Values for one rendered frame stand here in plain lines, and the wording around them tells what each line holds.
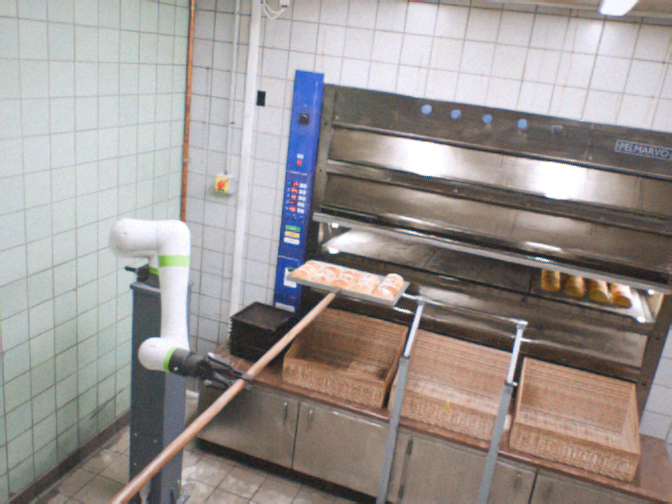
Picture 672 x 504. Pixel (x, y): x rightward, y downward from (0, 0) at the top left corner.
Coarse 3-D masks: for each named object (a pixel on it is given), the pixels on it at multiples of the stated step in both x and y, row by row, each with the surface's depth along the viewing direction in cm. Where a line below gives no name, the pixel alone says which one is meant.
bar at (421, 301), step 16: (432, 304) 306; (448, 304) 304; (416, 320) 303; (496, 320) 297; (512, 320) 295; (400, 368) 295; (512, 368) 285; (400, 384) 297; (512, 384) 280; (400, 400) 299; (496, 416) 288; (496, 432) 287; (496, 448) 289; (384, 464) 311; (384, 480) 314; (384, 496) 316; (480, 496) 298
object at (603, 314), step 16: (336, 256) 357; (352, 256) 354; (400, 272) 347; (416, 272) 344; (432, 272) 344; (464, 288) 337; (480, 288) 334; (496, 288) 332; (544, 304) 325; (560, 304) 322; (576, 304) 323; (608, 320) 316; (624, 320) 314; (640, 320) 312
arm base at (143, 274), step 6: (126, 270) 282; (132, 270) 281; (138, 270) 278; (144, 270) 277; (138, 276) 277; (144, 276) 277; (150, 276) 274; (156, 276) 273; (150, 282) 274; (156, 282) 273
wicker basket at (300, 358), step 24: (312, 336) 366; (336, 336) 362; (360, 336) 358; (384, 336) 355; (288, 360) 327; (312, 360) 356; (336, 360) 359; (360, 360) 359; (384, 360) 355; (312, 384) 326; (336, 384) 333; (360, 384) 317; (384, 384) 312
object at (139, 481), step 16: (320, 304) 276; (304, 320) 258; (288, 336) 242; (272, 352) 228; (256, 368) 216; (240, 384) 205; (224, 400) 195; (208, 416) 186; (192, 432) 178; (176, 448) 171; (160, 464) 164; (144, 480) 157; (128, 496) 151
